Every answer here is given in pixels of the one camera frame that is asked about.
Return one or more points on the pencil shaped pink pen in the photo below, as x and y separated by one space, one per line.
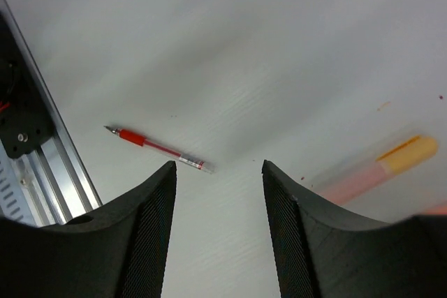
347 185

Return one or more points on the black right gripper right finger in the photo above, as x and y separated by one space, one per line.
323 250

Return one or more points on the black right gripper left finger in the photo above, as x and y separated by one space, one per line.
117 250

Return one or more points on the orange highlighter pen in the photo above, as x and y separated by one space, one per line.
438 210

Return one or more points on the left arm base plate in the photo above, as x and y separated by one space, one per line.
26 123

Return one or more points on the aluminium front rail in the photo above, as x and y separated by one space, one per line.
56 187

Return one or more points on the white slotted cable duct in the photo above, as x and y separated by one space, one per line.
12 201

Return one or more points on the small orange cap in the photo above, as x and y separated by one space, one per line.
408 154

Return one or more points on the red thin pen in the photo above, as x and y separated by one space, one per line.
144 141

